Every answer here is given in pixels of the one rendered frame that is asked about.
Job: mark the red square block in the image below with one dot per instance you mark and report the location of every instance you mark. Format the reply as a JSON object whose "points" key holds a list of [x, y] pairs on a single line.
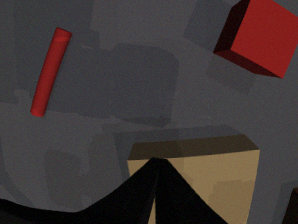
{"points": [[260, 36]]}

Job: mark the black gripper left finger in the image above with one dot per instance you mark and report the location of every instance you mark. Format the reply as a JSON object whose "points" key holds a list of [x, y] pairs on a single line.
{"points": [[130, 203]]}

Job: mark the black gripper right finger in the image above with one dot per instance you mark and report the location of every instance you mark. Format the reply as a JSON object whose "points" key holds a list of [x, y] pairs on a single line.
{"points": [[178, 203]]}

